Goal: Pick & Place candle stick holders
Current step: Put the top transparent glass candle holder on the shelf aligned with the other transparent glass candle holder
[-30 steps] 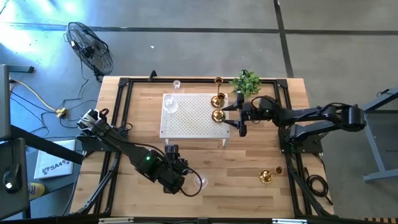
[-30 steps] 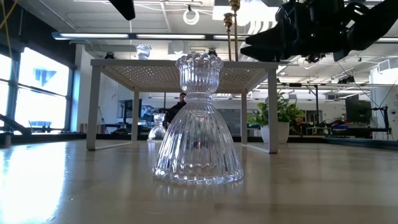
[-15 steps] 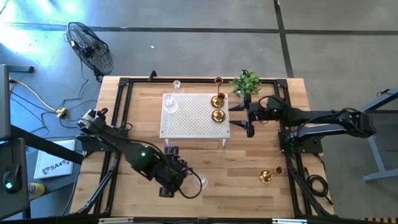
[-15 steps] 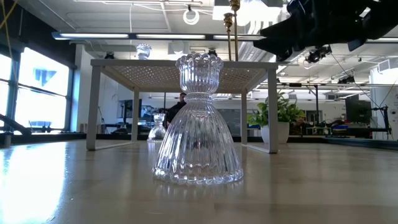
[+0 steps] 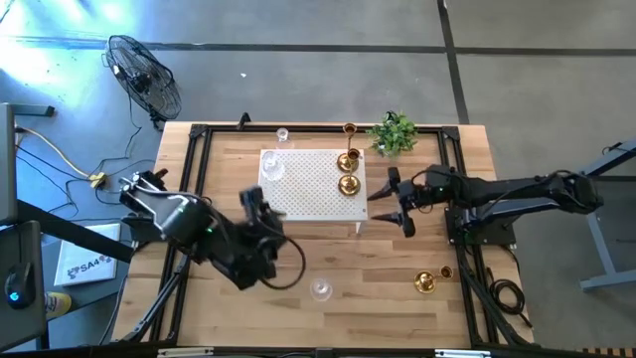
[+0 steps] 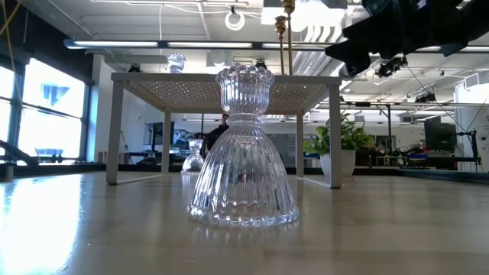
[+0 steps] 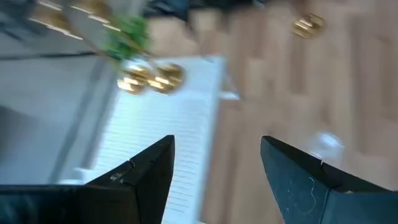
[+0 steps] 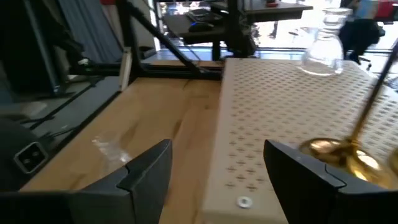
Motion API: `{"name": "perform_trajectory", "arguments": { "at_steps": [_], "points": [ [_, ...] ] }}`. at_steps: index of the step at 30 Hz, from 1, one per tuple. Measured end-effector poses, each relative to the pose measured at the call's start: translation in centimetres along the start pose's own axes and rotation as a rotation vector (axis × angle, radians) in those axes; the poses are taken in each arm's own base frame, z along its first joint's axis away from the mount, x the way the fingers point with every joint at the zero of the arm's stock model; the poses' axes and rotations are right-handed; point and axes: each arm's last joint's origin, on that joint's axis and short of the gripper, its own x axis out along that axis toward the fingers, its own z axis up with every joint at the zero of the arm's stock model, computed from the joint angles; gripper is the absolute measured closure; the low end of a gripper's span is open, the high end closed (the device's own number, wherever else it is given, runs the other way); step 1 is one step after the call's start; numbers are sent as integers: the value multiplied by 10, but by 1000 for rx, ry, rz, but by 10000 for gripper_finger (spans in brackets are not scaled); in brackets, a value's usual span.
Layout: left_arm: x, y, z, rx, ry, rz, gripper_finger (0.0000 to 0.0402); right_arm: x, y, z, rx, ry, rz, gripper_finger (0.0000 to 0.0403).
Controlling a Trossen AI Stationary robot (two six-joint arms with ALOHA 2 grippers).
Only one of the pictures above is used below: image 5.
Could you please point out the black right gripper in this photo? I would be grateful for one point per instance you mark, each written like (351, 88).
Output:
(410, 196)

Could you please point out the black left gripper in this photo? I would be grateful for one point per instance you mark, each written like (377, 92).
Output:
(263, 219)

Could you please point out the tall brass candlestick holder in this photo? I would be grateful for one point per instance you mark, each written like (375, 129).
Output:
(349, 185)
(346, 163)
(425, 282)

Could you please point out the clear ribbed glass candle holder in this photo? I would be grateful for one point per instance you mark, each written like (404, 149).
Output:
(320, 290)
(283, 135)
(272, 166)

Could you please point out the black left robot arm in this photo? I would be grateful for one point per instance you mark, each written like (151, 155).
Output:
(189, 224)

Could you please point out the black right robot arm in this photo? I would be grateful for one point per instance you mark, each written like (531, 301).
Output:
(497, 191)

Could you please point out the white perforated metal shelf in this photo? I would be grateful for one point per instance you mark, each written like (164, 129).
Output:
(313, 194)

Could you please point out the green potted plant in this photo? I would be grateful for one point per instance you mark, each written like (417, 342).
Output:
(392, 135)

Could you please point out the white printed box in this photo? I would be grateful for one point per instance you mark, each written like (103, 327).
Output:
(87, 253)

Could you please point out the black floor fan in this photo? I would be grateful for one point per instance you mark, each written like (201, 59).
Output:
(144, 79)

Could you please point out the black diagonal floor beam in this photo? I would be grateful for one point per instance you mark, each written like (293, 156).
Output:
(74, 230)

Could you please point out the person's foot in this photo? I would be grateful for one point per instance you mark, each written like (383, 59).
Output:
(58, 303)

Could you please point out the black desk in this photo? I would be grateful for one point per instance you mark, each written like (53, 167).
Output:
(30, 238)

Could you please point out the black computer mouse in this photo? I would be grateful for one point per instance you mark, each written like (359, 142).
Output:
(20, 283)

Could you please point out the short black floor bar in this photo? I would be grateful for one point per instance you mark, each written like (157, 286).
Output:
(35, 111)

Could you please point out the grey monitor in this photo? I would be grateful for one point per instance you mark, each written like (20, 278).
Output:
(6, 164)

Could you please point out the small black frame clamp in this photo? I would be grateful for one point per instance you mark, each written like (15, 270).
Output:
(243, 122)

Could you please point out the black aluminium rig frame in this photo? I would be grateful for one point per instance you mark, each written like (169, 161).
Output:
(323, 130)

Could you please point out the silver frame bracket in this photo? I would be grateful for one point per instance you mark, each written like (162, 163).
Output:
(462, 354)
(186, 353)

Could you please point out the blue-grey table frame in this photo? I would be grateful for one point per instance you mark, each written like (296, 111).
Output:
(596, 238)

